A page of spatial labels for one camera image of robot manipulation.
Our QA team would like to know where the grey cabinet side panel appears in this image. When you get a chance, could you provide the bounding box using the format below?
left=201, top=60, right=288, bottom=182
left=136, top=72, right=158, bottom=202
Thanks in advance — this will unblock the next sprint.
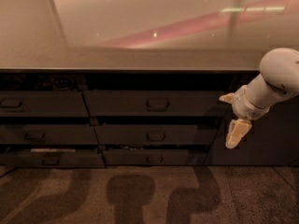
left=205, top=95, right=299, bottom=165

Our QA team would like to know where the grey drawer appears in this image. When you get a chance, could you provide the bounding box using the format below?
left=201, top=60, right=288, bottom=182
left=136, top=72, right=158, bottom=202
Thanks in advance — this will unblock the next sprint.
left=0, top=91, right=88, bottom=118
left=0, top=125, right=98, bottom=145
left=94, top=123, right=219, bottom=147
left=102, top=148, right=208, bottom=166
left=83, top=91, right=228, bottom=117
left=0, top=148, right=106, bottom=169

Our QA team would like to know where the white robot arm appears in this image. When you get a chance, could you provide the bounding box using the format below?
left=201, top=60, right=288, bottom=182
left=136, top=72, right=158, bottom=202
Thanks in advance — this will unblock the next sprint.
left=220, top=48, right=299, bottom=149

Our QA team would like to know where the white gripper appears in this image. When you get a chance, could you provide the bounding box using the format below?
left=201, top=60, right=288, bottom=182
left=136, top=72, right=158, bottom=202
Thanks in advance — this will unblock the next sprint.
left=219, top=85, right=270, bottom=149

